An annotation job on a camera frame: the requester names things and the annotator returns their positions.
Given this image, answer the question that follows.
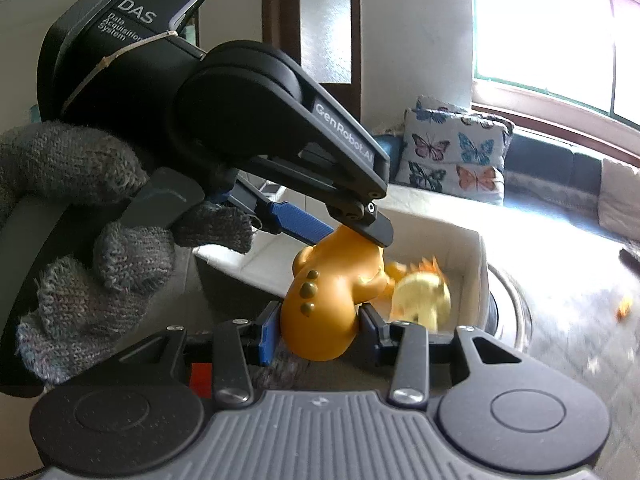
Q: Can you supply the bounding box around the yellow plush chick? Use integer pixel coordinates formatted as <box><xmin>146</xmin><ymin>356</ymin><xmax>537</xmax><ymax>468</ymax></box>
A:
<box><xmin>390</xmin><ymin>256</ymin><xmax>451</xmax><ymax>333</ymax></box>

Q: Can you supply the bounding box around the butterfly print pillow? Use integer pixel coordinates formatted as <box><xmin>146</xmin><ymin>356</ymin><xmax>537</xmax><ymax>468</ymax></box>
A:
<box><xmin>394</xmin><ymin>96</ymin><xmax>514</xmax><ymax>206</ymax></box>

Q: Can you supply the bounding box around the yellow dinosaur toy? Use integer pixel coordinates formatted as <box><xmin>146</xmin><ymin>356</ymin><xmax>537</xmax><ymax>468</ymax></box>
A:
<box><xmin>384</xmin><ymin>261</ymin><xmax>408</xmax><ymax>284</ymax></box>

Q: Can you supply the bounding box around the grey sofa cushion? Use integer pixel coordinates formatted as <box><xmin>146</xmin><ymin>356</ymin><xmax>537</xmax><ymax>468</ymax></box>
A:
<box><xmin>598</xmin><ymin>158</ymin><xmax>640</xmax><ymax>240</ymax></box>

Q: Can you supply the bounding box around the red ball toy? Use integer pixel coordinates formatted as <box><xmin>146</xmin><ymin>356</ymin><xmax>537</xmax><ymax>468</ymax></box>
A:
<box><xmin>189</xmin><ymin>363</ymin><xmax>213</xmax><ymax>400</ymax></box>

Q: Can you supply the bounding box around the grey quilted star cover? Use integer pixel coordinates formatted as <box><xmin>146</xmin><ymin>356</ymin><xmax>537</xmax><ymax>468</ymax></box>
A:
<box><xmin>384</xmin><ymin>184</ymin><xmax>640</xmax><ymax>480</ymax></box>

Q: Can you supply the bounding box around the window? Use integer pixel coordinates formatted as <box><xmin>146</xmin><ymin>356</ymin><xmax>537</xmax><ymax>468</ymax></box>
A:
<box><xmin>474</xmin><ymin>0</ymin><xmax>639</xmax><ymax>126</ymax></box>

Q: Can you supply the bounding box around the grey cardboard box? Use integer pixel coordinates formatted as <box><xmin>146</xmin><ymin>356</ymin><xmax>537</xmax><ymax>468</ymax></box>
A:
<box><xmin>195</xmin><ymin>185</ymin><xmax>497</xmax><ymax>332</ymax></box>

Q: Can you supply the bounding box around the grey knitted glove hand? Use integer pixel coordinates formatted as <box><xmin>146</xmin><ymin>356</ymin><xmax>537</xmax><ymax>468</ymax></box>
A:
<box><xmin>0</xmin><ymin>119</ymin><xmax>254</xmax><ymax>386</ymax></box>

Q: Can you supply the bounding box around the dark wooden door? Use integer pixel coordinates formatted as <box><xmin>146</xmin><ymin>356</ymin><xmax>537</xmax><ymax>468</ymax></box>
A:
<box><xmin>262</xmin><ymin>0</ymin><xmax>361</xmax><ymax>118</ymax></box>

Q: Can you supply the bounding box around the small yellow toy piece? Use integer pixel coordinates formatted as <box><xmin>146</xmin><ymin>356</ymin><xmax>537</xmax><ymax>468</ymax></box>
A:
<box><xmin>616</xmin><ymin>298</ymin><xmax>632</xmax><ymax>320</ymax></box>

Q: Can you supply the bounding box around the black remote control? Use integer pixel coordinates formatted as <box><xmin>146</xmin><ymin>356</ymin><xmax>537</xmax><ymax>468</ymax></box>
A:
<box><xmin>620</xmin><ymin>245</ymin><xmax>640</xmax><ymax>273</ymax></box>

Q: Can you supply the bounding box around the orange dinosaur toy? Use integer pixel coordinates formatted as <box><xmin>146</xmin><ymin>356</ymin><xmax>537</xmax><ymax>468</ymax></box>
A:
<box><xmin>280</xmin><ymin>226</ymin><xmax>390</xmax><ymax>362</ymax></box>

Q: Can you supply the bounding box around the blue sofa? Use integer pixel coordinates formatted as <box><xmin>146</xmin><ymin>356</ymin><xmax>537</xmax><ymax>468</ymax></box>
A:
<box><xmin>376</xmin><ymin>132</ymin><xmax>603</xmax><ymax>226</ymax></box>

